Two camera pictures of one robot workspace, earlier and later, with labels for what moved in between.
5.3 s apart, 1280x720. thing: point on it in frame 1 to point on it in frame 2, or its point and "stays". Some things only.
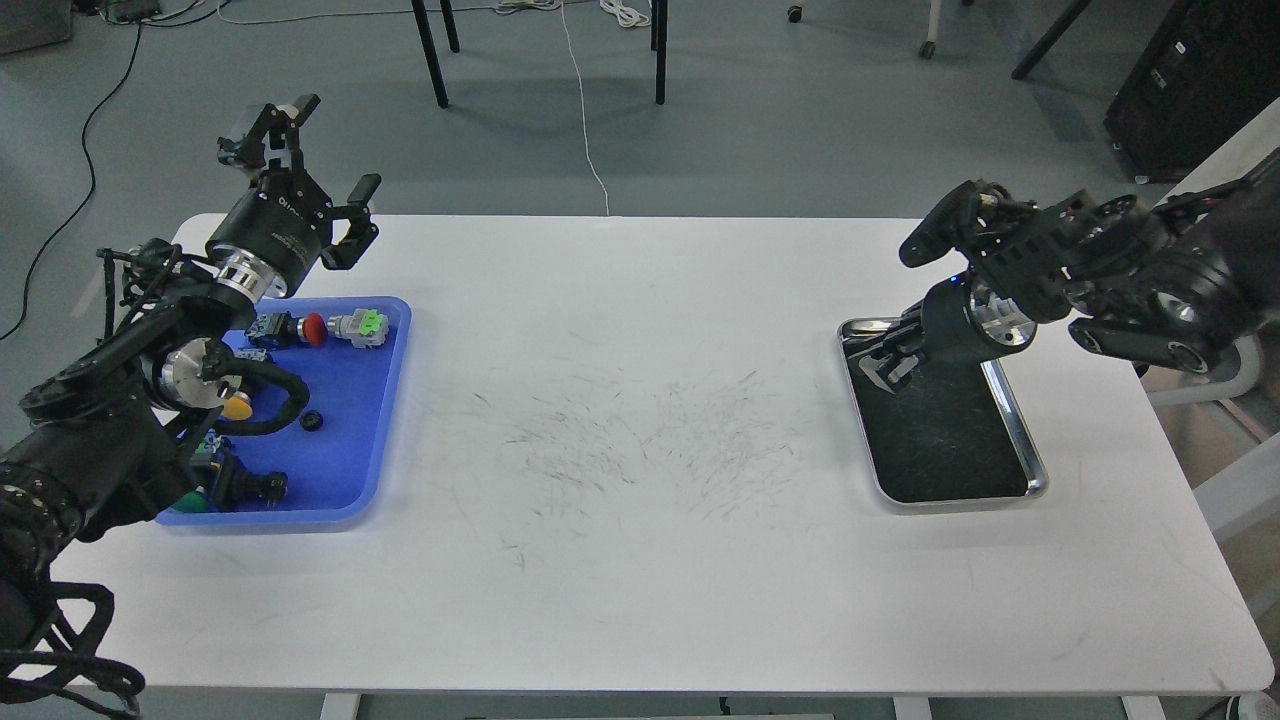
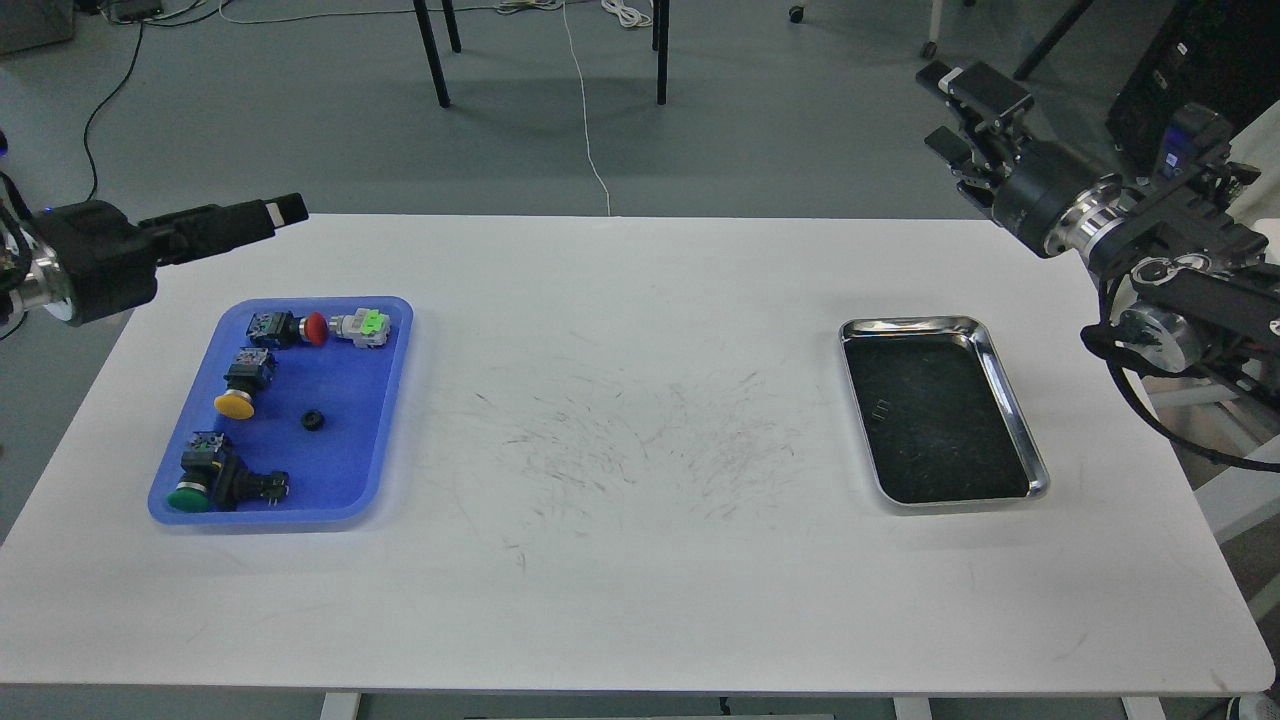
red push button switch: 279,329 stays
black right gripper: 961,322 to 1057,201
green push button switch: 205,455 stays
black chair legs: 658,40 stays
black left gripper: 274,234 to 107,264
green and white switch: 366,328 stays
